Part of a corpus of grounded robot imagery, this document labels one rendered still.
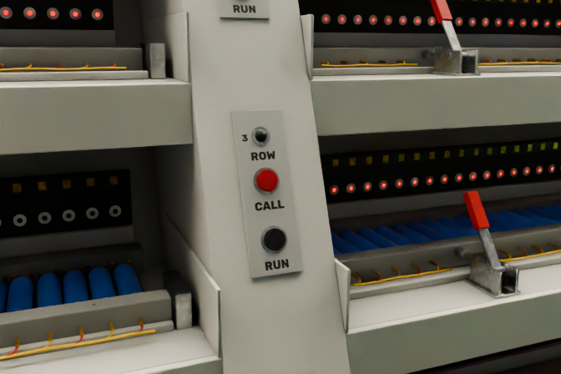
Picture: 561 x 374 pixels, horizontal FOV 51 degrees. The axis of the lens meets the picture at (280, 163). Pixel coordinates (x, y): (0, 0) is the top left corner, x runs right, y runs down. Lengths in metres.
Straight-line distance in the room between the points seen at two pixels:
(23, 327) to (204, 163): 0.17
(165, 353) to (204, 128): 0.16
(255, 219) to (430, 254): 0.20
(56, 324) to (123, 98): 0.16
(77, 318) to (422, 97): 0.33
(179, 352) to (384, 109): 0.25
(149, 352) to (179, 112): 0.17
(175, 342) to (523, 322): 0.29
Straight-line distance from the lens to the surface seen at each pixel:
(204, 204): 0.42
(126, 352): 0.44
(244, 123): 0.43
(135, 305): 0.45
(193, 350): 0.43
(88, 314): 0.45
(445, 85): 0.53
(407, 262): 0.56
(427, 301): 0.52
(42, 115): 0.43
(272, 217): 0.43
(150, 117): 0.43
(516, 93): 0.58
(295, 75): 0.46
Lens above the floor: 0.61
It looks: 8 degrees up
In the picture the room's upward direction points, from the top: 7 degrees counter-clockwise
